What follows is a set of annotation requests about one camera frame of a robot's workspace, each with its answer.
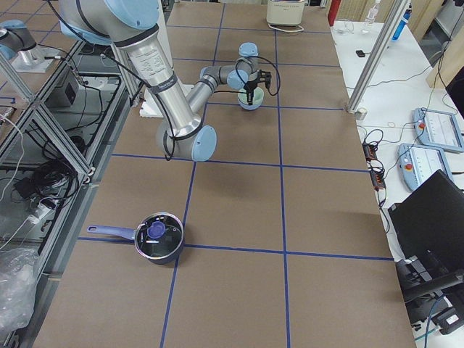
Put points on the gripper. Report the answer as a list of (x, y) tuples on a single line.
[(250, 87)]

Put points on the green bowl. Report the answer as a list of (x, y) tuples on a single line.
[(257, 94)]

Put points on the blue bowl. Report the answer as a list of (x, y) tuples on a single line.
[(250, 107)]

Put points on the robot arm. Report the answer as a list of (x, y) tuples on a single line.
[(133, 27)]

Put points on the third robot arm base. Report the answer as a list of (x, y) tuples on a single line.
[(19, 46)]

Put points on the white appliance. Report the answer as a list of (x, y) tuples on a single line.
[(286, 13)]

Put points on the orange black adapter box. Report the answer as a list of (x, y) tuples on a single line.
[(369, 151)]

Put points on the clear plastic bottle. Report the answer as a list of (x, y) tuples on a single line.
[(372, 13)]

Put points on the glass pot lid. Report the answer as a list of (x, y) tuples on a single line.
[(158, 235)]

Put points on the blue water bottle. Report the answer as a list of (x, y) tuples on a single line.
[(403, 22)]

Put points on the lower teach pendant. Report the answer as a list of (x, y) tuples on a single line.
[(417, 163)]

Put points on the teach pendant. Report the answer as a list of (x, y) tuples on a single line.
[(438, 128), (417, 163)]

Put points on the upper teach pendant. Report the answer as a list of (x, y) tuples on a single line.
[(438, 128)]

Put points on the black laptop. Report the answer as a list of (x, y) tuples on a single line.
[(431, 220)]

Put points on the clear plastic bag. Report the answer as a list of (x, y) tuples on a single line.
[(18, 288)]

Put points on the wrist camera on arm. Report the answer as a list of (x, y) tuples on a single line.
[(265, 77)]

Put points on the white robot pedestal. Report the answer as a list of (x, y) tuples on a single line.
[(154, 65)]

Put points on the aluminium frame post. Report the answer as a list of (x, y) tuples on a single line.
[(379, 47)]

